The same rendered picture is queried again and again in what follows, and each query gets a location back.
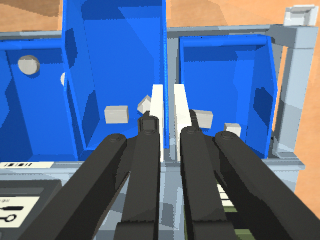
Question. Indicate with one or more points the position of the blue open-front bin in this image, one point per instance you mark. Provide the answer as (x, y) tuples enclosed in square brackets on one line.
[(38, 122), (114, 52), (236, 81)]

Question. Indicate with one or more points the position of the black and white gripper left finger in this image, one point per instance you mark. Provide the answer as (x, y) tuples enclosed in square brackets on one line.
[(78, 210)]

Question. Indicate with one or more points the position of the olive green tool case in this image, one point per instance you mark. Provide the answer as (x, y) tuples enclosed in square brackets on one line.
[(241, 230)]

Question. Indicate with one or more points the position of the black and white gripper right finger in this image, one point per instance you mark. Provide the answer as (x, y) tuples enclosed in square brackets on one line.
[(268, 207)]

